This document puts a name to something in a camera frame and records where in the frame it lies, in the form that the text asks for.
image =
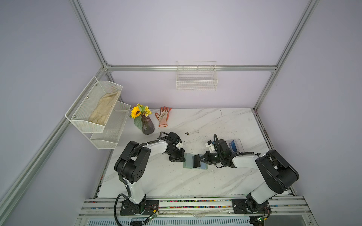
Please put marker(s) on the white mesh shelf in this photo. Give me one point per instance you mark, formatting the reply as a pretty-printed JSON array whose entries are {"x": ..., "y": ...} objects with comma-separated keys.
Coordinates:
[
  {"x": 79, "y": 113},
  {"x": 109, "y": 138}
]

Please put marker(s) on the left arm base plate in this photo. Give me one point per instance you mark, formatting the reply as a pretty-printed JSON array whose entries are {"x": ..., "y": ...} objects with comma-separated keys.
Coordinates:
[{"x": 139, "y": 207}]

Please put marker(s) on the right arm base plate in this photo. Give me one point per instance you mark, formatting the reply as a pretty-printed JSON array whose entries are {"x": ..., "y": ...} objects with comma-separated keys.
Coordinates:
[{"x": 249, "y": 206}]

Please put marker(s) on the white mesh lower shelf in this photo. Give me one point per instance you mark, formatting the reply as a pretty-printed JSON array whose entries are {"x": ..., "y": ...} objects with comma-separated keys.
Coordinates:
[{"x": 109, "y": 138}]

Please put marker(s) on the green card holder wallet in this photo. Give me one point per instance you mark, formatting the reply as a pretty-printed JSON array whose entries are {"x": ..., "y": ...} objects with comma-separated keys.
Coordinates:
[{"x": 192, "y": 162}]

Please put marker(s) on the white mesh upper shelf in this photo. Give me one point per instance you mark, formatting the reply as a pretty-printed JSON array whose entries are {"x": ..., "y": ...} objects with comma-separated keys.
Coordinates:
[{"x": 79, "y": 113}]

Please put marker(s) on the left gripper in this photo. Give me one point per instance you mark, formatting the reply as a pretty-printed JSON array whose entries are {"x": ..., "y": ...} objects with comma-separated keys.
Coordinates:
[{"x": 180, "y": 158}]

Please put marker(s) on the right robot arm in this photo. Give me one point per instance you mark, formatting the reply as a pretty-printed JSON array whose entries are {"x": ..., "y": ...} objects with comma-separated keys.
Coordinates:
[{"x": 277, "y": 172}]

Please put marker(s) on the dark glass vase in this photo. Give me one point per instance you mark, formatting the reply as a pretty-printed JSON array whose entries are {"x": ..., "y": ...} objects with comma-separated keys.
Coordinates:
[{"x": 147, "y": 125}]

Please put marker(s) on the clear acrylic card box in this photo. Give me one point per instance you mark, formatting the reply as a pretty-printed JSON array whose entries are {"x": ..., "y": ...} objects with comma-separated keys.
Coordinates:
[{"x": 239, "y": 144}]

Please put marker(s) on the orange work glove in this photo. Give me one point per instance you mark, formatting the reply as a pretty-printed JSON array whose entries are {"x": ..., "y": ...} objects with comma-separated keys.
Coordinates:
[{"x": 162, "y": 116}]

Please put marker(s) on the yellow sunflower bouquet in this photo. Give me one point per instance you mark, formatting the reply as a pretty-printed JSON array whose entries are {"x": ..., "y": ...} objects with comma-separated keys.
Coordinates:
[{"x": 140, "y": 110}]

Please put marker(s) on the beige cloth in shelf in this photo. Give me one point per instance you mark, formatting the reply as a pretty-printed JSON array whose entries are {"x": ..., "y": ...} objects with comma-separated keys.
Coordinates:
[{"x": 104, "y": 108}]

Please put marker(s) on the white wire wall basket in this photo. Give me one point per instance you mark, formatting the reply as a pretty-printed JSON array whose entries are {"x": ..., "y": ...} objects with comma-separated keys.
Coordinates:
[{"x": 196, "y": 76}]

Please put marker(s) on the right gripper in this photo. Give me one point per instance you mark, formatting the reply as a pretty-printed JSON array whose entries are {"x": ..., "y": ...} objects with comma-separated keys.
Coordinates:
[{"x": 209, "y": 157}]

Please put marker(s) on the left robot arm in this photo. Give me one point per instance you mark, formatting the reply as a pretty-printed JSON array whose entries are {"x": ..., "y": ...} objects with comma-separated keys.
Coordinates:
[{"x": 132, "y": 163}]

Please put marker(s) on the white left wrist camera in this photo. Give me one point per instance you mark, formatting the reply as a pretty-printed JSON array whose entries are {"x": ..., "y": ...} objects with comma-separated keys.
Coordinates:
[{"x": 179, "y": 145}]

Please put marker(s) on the black credit card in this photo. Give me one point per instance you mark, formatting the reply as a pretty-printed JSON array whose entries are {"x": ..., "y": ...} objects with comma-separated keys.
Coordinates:
[{"x": 196, "y": 161}]

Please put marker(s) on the aluminium front rail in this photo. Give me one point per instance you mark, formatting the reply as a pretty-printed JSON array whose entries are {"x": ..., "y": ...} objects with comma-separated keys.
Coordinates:
[{"x": 202, "y": 207}]

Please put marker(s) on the blue credit card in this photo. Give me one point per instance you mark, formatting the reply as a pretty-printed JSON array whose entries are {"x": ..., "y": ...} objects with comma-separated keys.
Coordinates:
[{"x": 233, "y": 146}]

